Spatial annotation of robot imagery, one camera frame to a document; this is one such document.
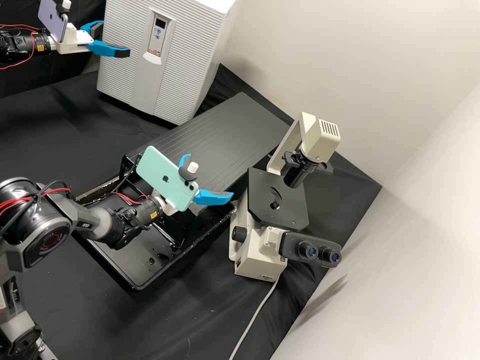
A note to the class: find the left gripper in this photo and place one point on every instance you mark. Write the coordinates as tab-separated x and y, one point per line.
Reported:
77	39

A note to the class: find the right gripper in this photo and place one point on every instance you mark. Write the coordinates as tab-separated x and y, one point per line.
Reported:
167	208

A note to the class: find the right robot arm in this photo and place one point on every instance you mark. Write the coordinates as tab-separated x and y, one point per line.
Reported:
45	225

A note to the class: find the incubator door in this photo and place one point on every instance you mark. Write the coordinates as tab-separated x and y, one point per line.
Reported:
123	67

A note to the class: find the white incubator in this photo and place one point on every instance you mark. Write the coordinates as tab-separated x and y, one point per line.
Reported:
229	4

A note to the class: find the black platform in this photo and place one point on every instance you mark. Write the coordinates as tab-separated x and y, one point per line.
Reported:
217	138

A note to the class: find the cream microscope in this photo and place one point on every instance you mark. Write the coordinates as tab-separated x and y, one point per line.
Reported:
258	240

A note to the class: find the black tray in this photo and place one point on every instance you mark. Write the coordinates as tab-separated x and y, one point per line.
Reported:
150	262

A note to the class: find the right wrist camera phone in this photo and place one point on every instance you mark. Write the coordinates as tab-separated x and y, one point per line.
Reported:
165	178

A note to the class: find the wrist camera phone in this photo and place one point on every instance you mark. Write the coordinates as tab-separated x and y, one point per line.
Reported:
52	17
165	178

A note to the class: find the left wrist camera phone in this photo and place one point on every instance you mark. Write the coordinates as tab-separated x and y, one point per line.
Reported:
52	17

